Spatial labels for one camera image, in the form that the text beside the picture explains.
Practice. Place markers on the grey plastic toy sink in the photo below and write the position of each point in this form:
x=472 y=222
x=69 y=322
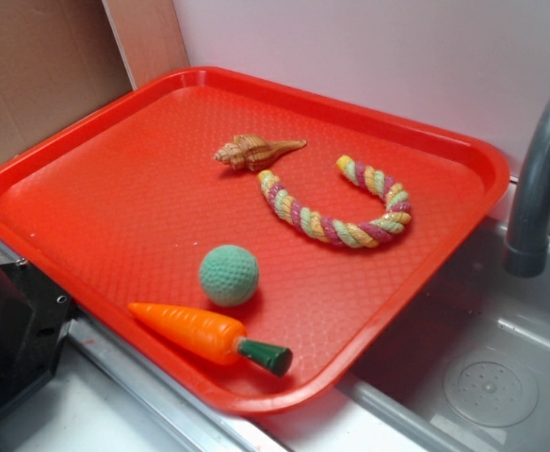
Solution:
x=465 y=367

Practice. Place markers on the green textured ball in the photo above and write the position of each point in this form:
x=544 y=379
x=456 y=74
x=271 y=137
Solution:
x=229 y=275

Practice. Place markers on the multicoloured twisted rope toy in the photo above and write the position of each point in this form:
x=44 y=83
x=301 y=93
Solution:
x=364 y=235

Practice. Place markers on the grey curved faucet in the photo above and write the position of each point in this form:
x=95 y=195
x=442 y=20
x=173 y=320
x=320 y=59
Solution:
x=528 y=233

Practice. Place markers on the red plastic tray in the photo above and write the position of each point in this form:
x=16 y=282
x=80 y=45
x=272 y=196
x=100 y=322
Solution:
x=123 y=206

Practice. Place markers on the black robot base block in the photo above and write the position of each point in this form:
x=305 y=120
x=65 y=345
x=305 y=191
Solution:
x=34 y=316

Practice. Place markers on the orange plastic toy carrot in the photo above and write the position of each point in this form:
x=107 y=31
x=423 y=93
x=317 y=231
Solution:
x=214 y=337

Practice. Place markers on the brown striped conch shell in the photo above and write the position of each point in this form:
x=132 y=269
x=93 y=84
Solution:
x=254 y=153

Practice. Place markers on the brown cardboard panel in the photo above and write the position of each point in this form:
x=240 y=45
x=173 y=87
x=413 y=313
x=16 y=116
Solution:
x=62 y=60

